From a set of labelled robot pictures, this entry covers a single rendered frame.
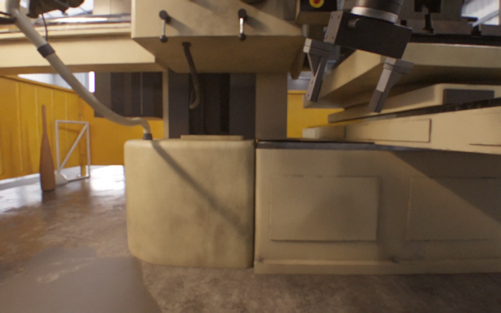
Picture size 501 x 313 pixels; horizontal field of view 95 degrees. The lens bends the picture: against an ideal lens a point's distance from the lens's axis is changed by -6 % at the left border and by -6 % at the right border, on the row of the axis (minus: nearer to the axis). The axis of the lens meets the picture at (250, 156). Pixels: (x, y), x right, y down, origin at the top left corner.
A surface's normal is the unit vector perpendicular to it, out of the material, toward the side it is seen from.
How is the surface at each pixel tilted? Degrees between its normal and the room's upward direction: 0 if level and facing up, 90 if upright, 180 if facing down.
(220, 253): 90
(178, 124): 90
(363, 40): 114
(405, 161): 90
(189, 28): 90
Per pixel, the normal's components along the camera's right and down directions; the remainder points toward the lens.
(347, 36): 0.08, 0.48
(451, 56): -0.03, 0.09
